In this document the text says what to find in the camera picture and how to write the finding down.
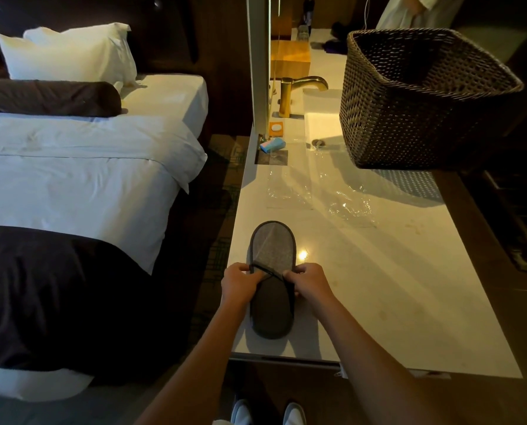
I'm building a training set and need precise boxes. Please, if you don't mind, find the white bed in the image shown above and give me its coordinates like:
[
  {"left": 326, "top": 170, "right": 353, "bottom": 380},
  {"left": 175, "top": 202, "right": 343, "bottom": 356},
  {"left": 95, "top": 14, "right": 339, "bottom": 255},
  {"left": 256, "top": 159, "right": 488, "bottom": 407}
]
[{"left": 0, "top": 73, "right": 209, "bottom": 403}]

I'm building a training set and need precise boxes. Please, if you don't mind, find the gold faucet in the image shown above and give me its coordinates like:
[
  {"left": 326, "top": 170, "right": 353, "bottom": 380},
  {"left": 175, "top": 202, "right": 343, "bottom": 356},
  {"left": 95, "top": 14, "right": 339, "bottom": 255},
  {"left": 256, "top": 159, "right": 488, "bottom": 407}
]
[{"left": 279, "top": 76, "right": 329, "bottom": 118}]

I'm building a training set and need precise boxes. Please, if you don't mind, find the person's left white shoe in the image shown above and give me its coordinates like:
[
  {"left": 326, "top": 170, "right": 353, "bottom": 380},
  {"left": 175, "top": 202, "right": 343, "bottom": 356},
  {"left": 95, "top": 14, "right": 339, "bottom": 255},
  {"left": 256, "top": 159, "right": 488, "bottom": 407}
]
[{"left": 231, "top": 399, "right": 253, "bottom": 425}]

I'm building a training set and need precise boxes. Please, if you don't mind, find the wooden box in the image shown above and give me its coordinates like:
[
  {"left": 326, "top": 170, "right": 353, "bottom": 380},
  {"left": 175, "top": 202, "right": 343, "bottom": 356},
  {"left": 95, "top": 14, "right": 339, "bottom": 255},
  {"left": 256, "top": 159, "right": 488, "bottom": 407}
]
[{"left": 271, "top": 40, "right": 311, "bottom": 80}]

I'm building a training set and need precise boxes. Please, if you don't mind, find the brown wicker basket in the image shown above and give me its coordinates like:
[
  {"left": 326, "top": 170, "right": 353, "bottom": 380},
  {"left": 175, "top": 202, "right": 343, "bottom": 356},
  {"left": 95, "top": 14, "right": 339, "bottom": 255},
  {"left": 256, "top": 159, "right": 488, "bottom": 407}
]
[{"left": 339, "top": 28, "right": 524, "bottom": 171}]

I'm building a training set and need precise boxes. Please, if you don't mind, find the blue soap packet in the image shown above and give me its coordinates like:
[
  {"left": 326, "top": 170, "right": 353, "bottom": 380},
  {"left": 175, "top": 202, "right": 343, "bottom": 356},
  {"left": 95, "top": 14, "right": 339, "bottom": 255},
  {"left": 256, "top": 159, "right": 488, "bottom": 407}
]
[{"left": 260, "top": 137, "right": 287, "bottom": 154}]

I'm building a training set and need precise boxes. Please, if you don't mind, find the clear plastic wrapper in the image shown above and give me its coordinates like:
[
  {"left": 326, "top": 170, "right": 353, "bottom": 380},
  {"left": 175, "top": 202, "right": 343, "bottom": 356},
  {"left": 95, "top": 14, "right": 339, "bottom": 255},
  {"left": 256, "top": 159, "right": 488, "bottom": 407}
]
[{"left": 266, "top": 141, "right": 379, "bottom": 226}]

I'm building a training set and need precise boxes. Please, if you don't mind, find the person's left hand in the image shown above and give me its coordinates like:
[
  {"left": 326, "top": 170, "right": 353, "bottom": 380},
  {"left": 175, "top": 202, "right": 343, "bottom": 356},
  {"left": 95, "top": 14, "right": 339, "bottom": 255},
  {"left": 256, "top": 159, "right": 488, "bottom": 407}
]
[{"left": 220, "top": 262, "right": 266, "bottom": 306}]

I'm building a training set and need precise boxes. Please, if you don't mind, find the dark brown bolster pillow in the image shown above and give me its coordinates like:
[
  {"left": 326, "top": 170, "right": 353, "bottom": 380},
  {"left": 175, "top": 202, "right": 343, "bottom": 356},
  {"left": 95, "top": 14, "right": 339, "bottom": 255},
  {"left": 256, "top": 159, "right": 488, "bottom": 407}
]
[{"left": 0, "top": 79, "right": 122, "bottom": 118}]

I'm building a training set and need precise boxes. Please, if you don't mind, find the person's left forearm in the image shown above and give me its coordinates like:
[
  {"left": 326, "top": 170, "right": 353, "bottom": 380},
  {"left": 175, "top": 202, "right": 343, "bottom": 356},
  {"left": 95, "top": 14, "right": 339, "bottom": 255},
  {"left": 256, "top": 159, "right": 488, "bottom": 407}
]
[{"left": 134, "top": 298, "right": 251, "bottom": 425}]

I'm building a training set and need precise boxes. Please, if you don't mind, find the person's right forearm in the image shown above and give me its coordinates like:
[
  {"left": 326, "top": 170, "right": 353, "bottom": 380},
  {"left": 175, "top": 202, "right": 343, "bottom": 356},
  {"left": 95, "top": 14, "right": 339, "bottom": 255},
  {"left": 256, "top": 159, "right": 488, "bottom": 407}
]
[{"left": 305, "top": 294, "right": 452, "bottom": 425}]

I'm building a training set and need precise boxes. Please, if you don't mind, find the grey disposable slipper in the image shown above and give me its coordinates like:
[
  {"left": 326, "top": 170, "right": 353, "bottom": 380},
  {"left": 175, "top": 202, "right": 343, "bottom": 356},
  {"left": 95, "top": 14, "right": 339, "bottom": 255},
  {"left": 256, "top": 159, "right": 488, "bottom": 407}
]
[{"left": 248, "top": 221, "right": 297, "bottom": 340}]

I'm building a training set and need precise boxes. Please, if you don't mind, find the person's white shoe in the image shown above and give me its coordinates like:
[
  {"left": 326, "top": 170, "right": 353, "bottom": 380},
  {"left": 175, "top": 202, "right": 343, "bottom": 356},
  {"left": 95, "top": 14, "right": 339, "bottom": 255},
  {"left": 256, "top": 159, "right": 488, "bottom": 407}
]
[
  {"left": 231, "top": 399, "right": 253, "bottom": 425},
  {"left": 283, "top": 403, "right": 307, "bottom": 425}
]

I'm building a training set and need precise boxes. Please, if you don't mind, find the white hanging garment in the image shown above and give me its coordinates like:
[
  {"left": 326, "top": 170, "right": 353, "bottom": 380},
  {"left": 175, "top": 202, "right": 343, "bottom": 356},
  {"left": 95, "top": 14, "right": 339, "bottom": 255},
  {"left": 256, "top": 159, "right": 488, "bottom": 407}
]
[{"left": 375, "top": 0, "right": 468, "bottom": 30}]

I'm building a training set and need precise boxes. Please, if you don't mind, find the person's right white shoe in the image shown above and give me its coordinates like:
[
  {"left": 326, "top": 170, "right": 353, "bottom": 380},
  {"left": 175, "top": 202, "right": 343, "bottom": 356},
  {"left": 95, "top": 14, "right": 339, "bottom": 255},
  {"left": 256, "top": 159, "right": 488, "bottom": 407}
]
[{"left": 283, "top": 403, "right": 307, "bottom": 425}]

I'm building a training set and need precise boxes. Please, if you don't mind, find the person's right hand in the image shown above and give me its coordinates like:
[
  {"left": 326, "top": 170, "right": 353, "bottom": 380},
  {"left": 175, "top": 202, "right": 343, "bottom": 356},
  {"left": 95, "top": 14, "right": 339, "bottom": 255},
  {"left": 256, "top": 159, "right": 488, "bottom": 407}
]
[{"left": 283, "top": 263, "right": 334, "bottom": 304}]

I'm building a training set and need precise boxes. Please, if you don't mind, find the dark bottle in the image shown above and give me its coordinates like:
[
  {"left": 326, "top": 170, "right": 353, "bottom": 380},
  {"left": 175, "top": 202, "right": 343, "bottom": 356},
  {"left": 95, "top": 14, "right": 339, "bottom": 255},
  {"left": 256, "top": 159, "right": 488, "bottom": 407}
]
[{"left": 302, "top": 0, "right": 315, "bottom": 36}]

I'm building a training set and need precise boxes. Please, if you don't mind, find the mirror with white frame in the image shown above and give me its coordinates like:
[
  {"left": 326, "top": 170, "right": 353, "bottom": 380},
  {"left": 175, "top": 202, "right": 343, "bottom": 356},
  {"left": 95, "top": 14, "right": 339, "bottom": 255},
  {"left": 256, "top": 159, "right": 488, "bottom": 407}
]
[{"left": 246, "top": 0, "right": 273, "bottom": 138}]

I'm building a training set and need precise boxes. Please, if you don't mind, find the dark brown bed runner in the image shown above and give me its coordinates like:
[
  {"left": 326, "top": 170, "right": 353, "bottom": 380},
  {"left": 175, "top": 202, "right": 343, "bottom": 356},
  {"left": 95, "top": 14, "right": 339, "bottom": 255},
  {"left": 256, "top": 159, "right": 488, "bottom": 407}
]
[{"left": 0, "top": 225, "right": 158, "bottom": 381}]

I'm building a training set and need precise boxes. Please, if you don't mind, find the white pillow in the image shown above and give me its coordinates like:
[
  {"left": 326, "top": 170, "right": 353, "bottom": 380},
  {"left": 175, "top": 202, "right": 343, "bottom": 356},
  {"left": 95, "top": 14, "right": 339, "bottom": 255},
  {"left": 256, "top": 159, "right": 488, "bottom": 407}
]
[
  {"left": 23, "top": 22, "right": 138, "bottom": 86},
  {"left": 0, "top": 32, "right": 129, "bottom": 84}
]

